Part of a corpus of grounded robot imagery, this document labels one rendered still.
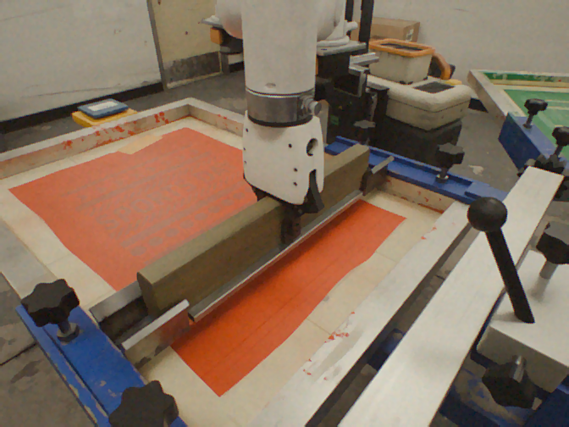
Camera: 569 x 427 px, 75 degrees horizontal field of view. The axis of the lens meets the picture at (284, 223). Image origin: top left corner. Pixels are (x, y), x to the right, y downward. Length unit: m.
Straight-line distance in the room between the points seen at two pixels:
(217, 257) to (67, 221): 0.35
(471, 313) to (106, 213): 0.57
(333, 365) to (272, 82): 0.28
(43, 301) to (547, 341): 0.42
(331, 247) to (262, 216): 0.15
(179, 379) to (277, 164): 0.26
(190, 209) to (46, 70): 3.64
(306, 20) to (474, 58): 3.99
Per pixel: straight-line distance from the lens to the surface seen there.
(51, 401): 1.71
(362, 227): 0.61
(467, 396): 0.50
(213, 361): 0.44
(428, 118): 1.44
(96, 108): 1.17
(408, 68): 1.53
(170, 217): 0.65
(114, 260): 0.59
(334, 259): 0.54
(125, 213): 0.69
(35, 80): 4.20
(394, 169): 0.70
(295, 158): 0.41
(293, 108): 0.40
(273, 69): 0.39
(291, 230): 0.49
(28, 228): 0.73
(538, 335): 0.36
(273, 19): 0.38
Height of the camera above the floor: 1.32
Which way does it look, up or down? 37 degrees down
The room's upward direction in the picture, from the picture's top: straight up
